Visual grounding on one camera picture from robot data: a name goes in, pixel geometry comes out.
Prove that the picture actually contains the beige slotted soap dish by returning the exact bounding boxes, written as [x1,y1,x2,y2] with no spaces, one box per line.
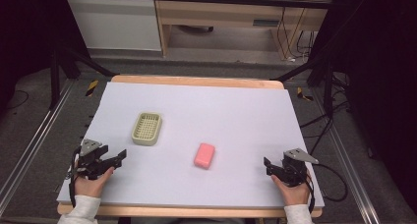
[131,111,163,146]

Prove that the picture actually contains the person's right hand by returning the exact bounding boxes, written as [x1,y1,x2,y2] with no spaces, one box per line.
[270,171,313,207]

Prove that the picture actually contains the silver floor rail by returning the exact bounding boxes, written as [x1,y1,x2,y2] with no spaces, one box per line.
[310,85,382,224]
[0,79,77,216]

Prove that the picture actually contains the thin black floor cable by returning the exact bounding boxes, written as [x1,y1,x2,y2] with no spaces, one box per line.
[5,89,30,111]

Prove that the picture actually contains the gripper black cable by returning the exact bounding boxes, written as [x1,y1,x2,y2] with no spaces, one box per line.
[305,162,349,214]
[67,146,83,209]

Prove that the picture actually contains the dark curtain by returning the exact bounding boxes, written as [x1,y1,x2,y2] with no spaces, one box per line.
[0,0,90,115]
[323,0,417,215]

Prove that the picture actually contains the black metal stand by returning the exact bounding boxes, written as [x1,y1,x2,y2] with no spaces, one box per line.
[48,47,116,111]
[269,52,336,118]

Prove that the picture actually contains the light wooden desk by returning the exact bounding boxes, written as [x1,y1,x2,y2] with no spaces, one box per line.
[152,0,332,61]

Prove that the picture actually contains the wooden table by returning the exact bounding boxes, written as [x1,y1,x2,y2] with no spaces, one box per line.
[56,74,325,219]

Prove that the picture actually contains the white foam mat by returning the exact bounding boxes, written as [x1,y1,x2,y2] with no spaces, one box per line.
[56,82,326,209]

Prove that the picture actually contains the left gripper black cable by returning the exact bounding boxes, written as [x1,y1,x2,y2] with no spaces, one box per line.
[67,146,83,209]

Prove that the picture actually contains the yellow black tape marker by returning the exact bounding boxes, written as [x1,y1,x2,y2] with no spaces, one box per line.
[85,79,99,97]

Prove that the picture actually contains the person's left hand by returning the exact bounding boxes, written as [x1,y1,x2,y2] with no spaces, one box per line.
[74,166,116,199]

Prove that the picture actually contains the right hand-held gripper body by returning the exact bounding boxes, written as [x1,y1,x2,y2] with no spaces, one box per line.
[281,147,320,188]

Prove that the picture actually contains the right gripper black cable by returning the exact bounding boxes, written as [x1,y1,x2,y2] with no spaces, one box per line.
[305,162,349,214]

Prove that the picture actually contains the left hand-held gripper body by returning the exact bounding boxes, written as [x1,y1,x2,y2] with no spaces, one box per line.
[76,139,114,181]

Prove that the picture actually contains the hanging desk cables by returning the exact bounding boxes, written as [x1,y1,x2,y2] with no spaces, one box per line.
[275,7,317,60]

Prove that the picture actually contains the white cabinet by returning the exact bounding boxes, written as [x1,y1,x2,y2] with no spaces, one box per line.
[65,0,163,52]

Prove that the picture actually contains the black floor cables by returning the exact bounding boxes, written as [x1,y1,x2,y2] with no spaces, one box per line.
[299,72,352,156]

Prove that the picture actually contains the pink soap bar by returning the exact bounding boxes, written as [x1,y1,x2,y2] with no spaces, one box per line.
[193,142,216,170]

